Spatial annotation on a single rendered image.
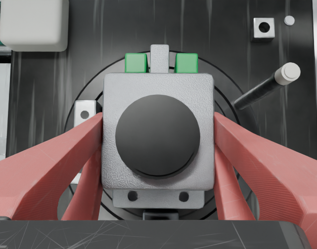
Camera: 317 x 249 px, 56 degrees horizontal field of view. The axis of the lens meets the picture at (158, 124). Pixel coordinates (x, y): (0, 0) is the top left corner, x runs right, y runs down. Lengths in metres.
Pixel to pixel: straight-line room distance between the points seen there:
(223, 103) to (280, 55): 0.07
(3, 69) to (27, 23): 0.09
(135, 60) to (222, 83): 0.08
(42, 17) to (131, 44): 0.07
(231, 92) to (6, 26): 0.17
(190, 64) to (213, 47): 0.08
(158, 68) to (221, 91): 0.07
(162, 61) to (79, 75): 0.10
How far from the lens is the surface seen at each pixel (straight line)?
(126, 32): 0.25
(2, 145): 0.26
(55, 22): 0.24
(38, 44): 0.25
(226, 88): 0.22
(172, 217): 0.20
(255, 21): 0.25
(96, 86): 0.22
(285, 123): 0.25
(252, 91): 0.18
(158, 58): 0.16
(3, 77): 0.33
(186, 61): 0.17
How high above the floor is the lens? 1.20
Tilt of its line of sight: 84 degrees down
